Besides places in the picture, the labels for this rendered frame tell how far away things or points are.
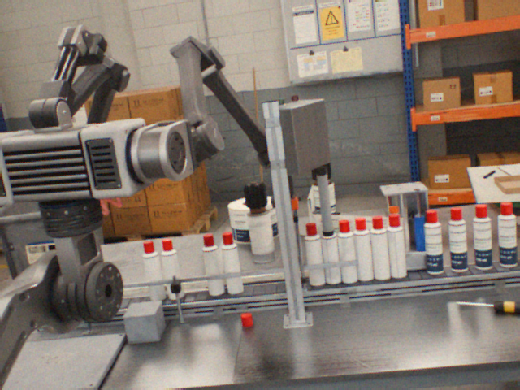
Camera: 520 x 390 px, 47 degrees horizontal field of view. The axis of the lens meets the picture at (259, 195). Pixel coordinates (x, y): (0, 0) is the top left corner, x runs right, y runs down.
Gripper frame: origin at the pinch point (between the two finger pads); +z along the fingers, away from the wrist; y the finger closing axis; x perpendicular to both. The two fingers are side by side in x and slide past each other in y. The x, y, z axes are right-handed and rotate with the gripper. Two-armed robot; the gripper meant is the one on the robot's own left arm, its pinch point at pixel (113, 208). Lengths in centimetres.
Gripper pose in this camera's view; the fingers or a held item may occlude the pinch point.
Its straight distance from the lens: 211.5
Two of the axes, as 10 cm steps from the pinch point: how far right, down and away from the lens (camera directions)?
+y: 2.4, -2.5, 9.4
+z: 7.1, 7.1, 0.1
